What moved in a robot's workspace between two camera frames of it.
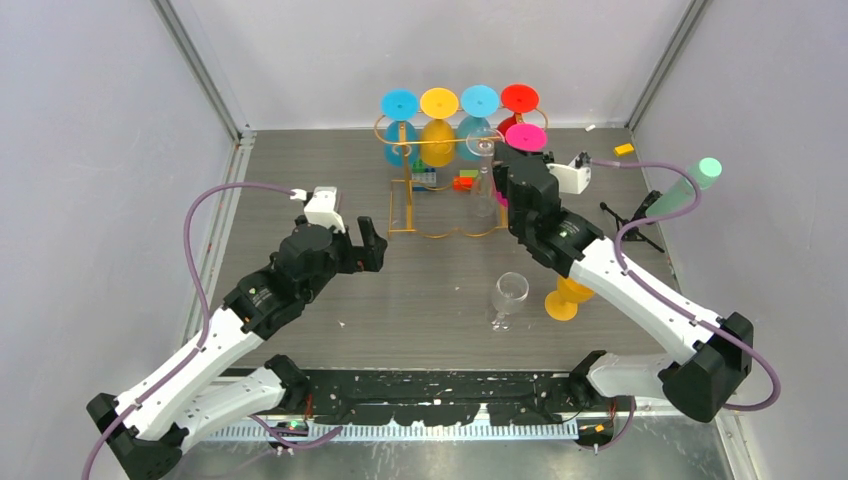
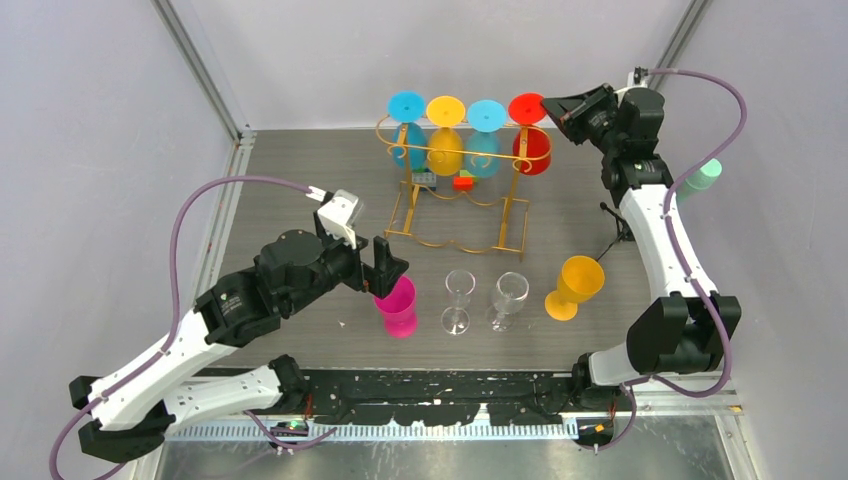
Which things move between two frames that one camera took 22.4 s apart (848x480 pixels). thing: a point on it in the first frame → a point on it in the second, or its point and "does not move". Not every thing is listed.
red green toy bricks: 464,182 does not move
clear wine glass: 510,290 does not move
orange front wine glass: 562,304 does not move
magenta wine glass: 525,137 → 399,308
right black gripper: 504,155 → 571,112
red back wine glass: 517,99 → 531,145
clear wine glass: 481,142 → 456,320
